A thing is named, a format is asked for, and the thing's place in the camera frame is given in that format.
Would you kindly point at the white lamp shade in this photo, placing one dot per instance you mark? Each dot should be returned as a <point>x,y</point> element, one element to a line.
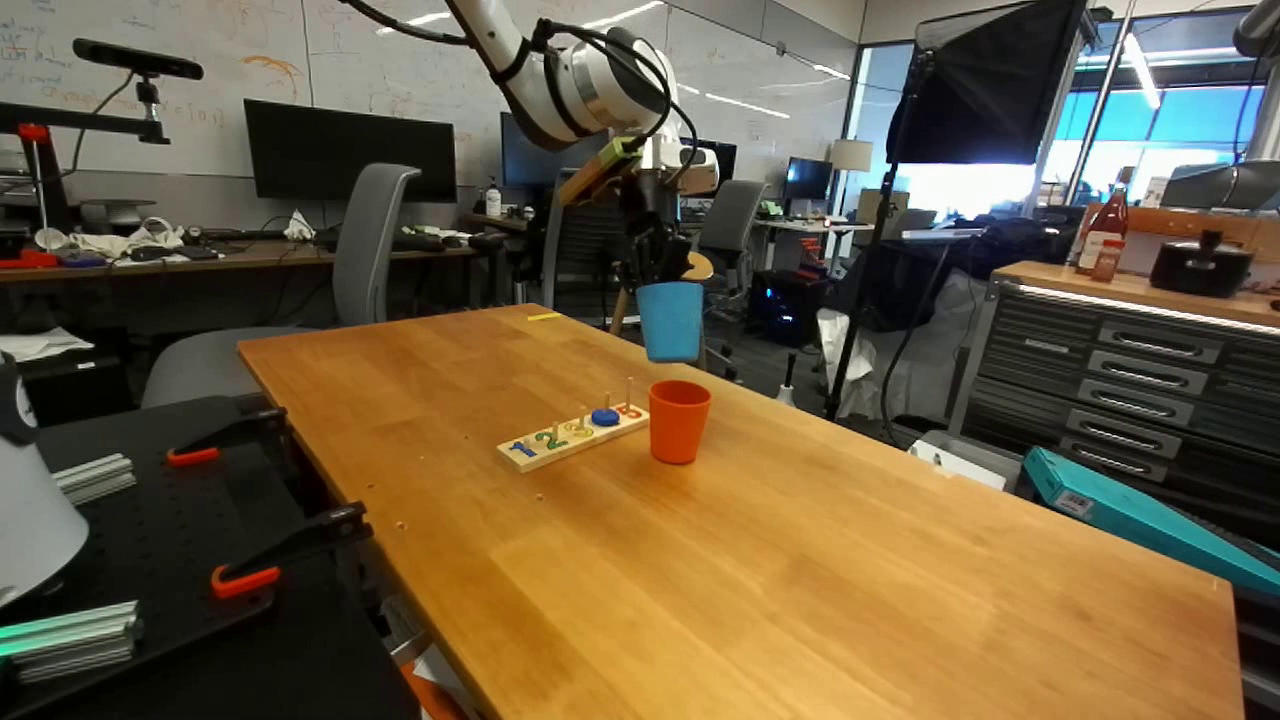
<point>34,525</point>

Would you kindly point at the black softbox light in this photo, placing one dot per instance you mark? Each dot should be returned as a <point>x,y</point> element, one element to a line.
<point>984,85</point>

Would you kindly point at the aluminium extrusion bar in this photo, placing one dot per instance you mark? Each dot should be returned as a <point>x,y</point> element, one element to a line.
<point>94,478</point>
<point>65,639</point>

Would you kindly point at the black cooking pot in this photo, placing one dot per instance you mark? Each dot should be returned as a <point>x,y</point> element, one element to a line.
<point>1201,264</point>

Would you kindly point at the teal case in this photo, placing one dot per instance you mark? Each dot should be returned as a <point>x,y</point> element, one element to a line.
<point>1145,520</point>

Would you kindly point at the wooden office desk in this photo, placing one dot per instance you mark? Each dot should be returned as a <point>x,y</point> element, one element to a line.
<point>200,262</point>

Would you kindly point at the small grey office chair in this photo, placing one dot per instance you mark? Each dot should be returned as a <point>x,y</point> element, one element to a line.
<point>730,223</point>

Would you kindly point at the black side table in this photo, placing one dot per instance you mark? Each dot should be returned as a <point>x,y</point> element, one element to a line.
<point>186,574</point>

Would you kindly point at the blue plastic cup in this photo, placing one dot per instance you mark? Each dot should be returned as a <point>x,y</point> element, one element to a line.
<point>668,320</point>

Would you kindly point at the wooden number puzzle board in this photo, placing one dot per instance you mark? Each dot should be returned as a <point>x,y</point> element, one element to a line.
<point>560,437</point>

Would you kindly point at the blue round puzzle disc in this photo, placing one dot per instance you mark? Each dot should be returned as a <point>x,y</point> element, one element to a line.
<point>604,419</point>

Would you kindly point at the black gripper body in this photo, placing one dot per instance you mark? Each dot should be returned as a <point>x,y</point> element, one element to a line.
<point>658,207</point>

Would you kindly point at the black computer monitor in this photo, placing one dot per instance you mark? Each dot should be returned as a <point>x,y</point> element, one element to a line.
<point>345,148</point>

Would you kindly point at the yellow tape piece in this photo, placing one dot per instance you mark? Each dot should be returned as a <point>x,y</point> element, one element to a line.
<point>540,319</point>

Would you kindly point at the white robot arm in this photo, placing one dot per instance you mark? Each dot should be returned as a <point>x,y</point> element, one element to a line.
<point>574,80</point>

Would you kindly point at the white box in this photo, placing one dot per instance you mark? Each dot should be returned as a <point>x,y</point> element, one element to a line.
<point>963,461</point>

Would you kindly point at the red bottle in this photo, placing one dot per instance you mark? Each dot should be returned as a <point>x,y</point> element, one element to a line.
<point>1102,241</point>

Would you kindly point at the grey drawer cabinet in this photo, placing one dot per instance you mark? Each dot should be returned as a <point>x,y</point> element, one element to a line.
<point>1133,384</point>

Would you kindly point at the black camera on boom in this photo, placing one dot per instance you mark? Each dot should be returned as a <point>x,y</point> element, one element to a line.
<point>132,57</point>

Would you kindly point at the orange plastic cup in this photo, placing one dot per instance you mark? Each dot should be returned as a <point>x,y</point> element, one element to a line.
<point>678,420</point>

